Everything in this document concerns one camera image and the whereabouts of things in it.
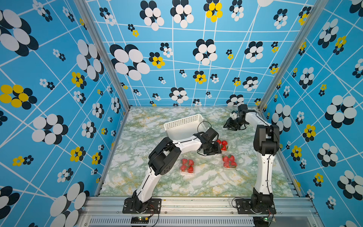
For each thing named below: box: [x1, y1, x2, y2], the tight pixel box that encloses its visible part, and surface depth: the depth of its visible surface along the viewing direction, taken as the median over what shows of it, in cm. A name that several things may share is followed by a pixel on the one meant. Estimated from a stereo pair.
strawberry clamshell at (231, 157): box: [227, 154, 235, 162], surface depth 90 cm
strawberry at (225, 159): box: [222, 156, 230, 163], surface depth 89 cm
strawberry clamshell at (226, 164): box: [223, 161, 231, 168], surface depth 87 cm
